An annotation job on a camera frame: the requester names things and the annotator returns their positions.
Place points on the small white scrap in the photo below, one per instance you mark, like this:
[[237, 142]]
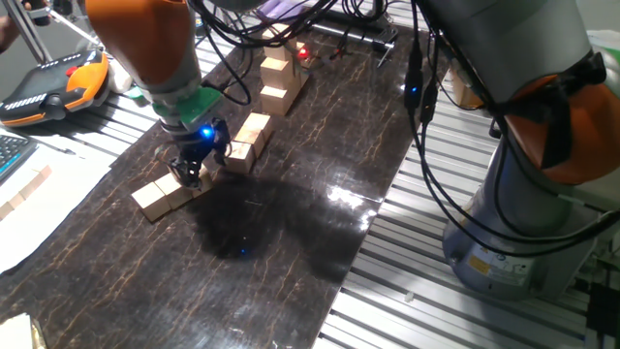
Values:
[[409, 296]]

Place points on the dark marble pattern mat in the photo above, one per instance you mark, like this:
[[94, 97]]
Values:
[[242, 266]]

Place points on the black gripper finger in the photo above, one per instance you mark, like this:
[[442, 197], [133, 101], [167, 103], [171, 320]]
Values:
[[191, 175], [176, 167]]

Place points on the grey metal strut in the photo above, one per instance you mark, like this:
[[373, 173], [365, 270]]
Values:
[[26, 31]]

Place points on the open cardboard box wooden pieces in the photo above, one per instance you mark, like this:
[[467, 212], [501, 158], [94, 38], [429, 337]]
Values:
[[465, 94]]

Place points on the small gold and white box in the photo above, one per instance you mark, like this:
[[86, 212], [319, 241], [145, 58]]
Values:
[[14, 334]]

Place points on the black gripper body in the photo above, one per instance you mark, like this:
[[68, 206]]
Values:
[[196, 143]]

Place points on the orange and grey teach pendant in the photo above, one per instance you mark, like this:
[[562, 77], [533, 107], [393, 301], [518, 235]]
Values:
[[48, 92]]

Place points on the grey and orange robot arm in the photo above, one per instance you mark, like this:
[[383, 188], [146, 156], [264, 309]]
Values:
[[523, 48]]

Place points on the white paper sheets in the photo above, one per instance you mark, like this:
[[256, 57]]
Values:
[[48, 213]]

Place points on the person forearm black sleeve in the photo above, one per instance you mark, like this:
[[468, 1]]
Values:
[[6, 34]]

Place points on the purple plastic bag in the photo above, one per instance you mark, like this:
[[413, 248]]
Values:
[[276, 9]]

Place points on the black computer keyboard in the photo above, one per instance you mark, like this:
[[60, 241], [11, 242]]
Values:
[[12, 155]]

